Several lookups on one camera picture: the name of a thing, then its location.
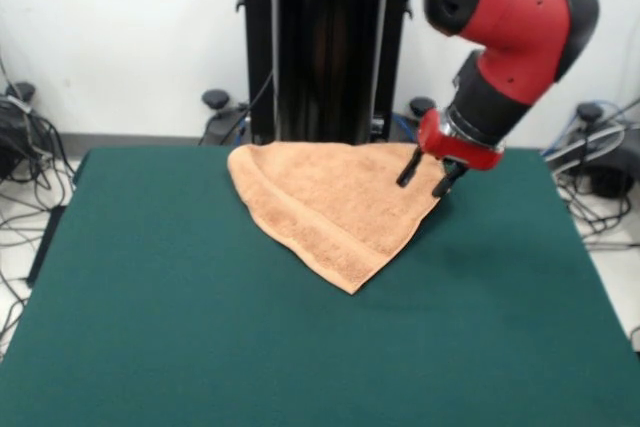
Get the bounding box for tan terry towel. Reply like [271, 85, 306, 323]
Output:
[227, 140, 444, 295]

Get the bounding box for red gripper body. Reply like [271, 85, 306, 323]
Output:
[417, 107, 505, 173]

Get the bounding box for blue cable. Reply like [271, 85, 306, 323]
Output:
[541, 99, 626, 156]
[389, 114, 419, 146]

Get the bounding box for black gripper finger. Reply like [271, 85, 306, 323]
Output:
[395, 144, 426, 188]
[432, 161, 471, 198]

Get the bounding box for dark green tablecloth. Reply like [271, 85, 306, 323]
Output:
[0, 146, 640, 427]

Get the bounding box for black caster base with cables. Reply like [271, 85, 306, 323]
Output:
[0, 81, 40, 181]
[544, 101, 640, 199]

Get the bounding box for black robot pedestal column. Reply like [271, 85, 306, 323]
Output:
[233, 0, 431, 148]

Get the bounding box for black cable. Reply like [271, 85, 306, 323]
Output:
[219, 69, 276, 146]

